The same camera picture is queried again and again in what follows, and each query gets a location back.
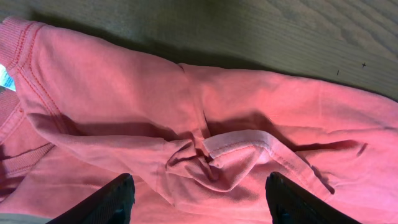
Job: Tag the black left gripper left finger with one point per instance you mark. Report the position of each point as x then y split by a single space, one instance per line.
111 204

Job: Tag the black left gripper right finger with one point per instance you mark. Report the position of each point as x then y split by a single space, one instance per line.
289 203

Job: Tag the orange printed t-shirt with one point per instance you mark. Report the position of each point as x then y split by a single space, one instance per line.
198 141

